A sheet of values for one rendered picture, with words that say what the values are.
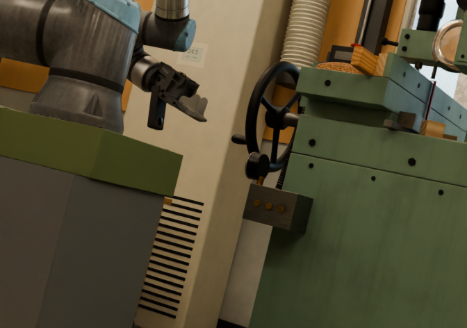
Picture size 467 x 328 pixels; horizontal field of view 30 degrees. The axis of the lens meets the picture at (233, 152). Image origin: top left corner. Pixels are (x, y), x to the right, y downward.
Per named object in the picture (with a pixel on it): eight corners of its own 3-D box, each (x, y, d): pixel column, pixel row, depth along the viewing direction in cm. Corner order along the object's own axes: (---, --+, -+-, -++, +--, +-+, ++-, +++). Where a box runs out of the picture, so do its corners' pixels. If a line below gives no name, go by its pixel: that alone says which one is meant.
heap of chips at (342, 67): (324, 76, 201) (327, 64, 201) (374, 84, 194) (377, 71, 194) (308, 67, 194) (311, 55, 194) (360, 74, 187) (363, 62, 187)
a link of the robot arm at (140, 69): (125, 80, 233) (146, 89, 241) (137, 89, 230) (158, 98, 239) (142, 51, 232) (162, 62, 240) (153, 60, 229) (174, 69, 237)
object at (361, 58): (440, 125, 231) (443, 110, 232) (447, 126, 230) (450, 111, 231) (349, 64, 178) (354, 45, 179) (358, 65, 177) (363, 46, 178)
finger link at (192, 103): (208, 102, 220) (184, 85, 225) (197, 121, 220) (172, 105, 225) (215, 105, 222) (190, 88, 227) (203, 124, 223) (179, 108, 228)
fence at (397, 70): (461, 131, 234) (465, 112, 235) (466, 133, 233) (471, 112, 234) (381, 76, 183) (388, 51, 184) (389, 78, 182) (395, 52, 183)
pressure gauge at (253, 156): (253, 188, 198) (261, 154, 199) (267, 192, 196) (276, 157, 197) (239, 185, 193) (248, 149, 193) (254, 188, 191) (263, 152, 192)
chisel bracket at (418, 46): (403, 69, 213) (411, 35, 214) (458, 76, 206) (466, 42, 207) (392, 61, 207) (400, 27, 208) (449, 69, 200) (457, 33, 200)
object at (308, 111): (367, 146, 232) (371, 132, 233) (443, 160, 221) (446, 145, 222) (303, 115, 198) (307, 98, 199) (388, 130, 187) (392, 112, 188)
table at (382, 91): (358, 135, 249) (363, 115, 250) (461, 154, 233) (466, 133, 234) (257, 85, 198) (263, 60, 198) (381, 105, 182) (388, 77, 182)
